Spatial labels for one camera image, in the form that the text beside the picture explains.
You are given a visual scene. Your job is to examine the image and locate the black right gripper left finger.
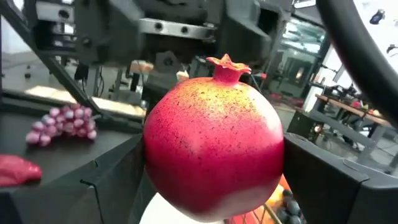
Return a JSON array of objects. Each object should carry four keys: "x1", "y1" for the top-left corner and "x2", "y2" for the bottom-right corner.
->
[{"x1": 0, "y1": 133, "x2": 146, "y2": 224}]

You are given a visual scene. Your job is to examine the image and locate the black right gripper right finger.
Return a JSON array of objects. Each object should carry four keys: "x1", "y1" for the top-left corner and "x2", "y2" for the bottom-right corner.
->
[{"x1": 284, "y1": 133, "x2": 398, "y2": 224}]

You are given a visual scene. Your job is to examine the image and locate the black grape bunch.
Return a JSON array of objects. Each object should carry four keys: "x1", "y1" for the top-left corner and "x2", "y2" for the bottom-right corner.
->
[{"x1": 275, "y1": 189, "x2": 304, "y2": 224}]

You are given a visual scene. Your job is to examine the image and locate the orange fruit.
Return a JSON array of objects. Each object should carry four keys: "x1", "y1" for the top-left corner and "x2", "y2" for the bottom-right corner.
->
[{"x1": 266, "y1": 174, "x2": 292, "y2": 208}]

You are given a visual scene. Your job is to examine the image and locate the red chili pepper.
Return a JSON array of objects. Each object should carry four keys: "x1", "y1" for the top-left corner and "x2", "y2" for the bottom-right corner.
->
[{"x1": 0, "y1": 154, "x2": 43, "y2": 187}]

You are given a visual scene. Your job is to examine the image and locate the red pomegranate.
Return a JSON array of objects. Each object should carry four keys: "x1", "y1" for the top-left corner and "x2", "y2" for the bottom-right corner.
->
[{"x1": 142, "y1": 53, "x2": 285, "y2": 223}]

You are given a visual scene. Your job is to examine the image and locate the purple grape bunch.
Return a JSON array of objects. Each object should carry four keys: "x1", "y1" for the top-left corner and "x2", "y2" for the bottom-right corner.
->
[{"x1": 24, "y1": 104, "x2": 98, "y2": 147}]

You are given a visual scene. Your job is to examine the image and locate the white round plate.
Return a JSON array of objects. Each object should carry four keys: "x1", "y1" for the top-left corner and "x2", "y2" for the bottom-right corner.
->
[{"x1": 139, "y1": 192, "x2": 226, "y2": 224}]

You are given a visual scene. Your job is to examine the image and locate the wooden workbench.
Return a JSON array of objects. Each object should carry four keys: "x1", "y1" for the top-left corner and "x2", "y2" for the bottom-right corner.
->
[{"x1": 315, "y1": 93, "x2": 394, "y2": 128}]

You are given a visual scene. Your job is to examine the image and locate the wire basket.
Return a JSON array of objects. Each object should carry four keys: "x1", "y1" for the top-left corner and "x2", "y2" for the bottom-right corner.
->
[{"x1": 228, "y1": 203, "x2": 282, "y2": 224}]

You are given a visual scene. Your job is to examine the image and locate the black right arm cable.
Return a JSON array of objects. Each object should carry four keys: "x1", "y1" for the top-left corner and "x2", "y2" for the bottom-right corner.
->
[{"x1": 315, "y1": 0, "x2": 398, "y2": 128}]

